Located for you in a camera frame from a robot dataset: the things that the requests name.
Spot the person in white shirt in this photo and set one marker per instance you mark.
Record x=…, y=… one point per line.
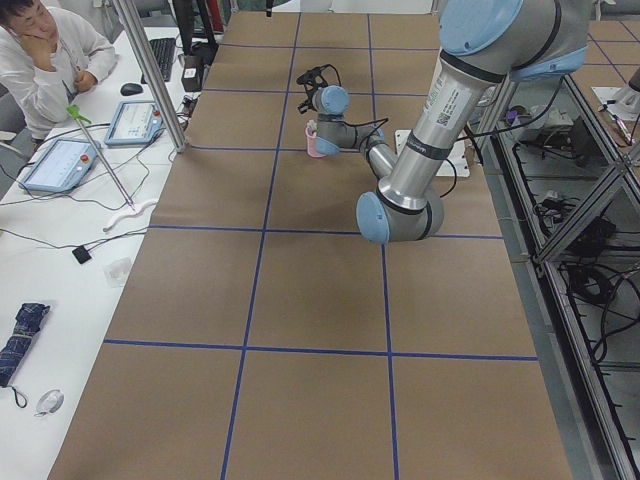
x=48, y=56

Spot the pink mesh pen holder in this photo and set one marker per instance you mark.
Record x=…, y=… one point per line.
x=311, y=143

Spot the small black square device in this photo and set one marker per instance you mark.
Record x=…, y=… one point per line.
x=81, y=254

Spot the blue teach pendant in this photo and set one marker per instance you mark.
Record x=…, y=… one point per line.
x=61, y=167
x=135, y=123

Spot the near blue teach pendant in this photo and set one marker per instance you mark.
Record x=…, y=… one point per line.
x=61, y=167

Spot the aluminium frame post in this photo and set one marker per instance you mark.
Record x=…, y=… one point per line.
x=139, y=42

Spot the folded blue umbrella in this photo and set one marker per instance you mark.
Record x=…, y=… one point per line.
x=28, y=323

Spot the far blue teach pendant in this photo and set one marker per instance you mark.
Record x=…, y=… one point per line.
x=135, y=123

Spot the aluminium side frame rack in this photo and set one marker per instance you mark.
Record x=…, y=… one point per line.
x=565, y=174

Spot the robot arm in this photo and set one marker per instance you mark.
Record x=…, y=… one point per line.
x=482, y=43
x=334, y=133

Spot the metal rod green clip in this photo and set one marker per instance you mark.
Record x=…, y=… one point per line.
x=82, y=122

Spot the black computer mouse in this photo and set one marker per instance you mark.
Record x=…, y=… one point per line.
x=130, y=89

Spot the black keyboard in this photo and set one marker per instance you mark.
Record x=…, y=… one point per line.
x=163, y=50

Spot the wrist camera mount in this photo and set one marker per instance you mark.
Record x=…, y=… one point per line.
x=313, y=82

